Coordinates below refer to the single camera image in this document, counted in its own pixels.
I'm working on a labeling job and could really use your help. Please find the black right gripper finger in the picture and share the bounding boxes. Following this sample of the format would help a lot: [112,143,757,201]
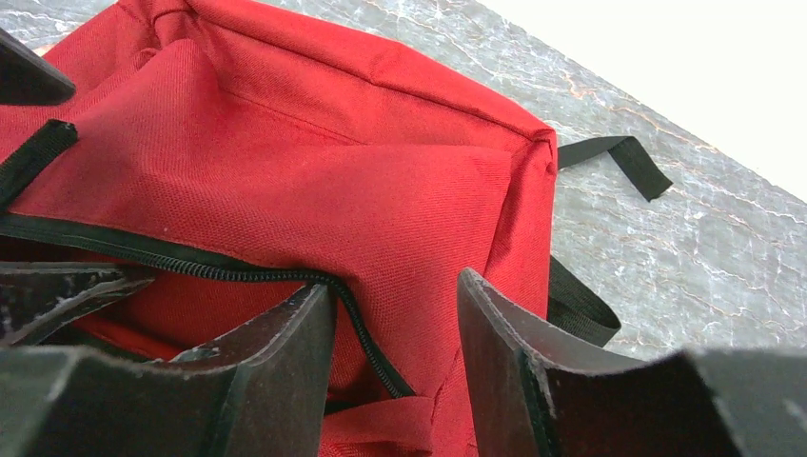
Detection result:
[457,268,806,456]
[1,285,335,456]
[1,262,156,348]
[1,30,76,106]

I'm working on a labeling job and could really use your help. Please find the red backpack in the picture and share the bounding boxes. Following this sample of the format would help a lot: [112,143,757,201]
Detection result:
[1,1,670,456]

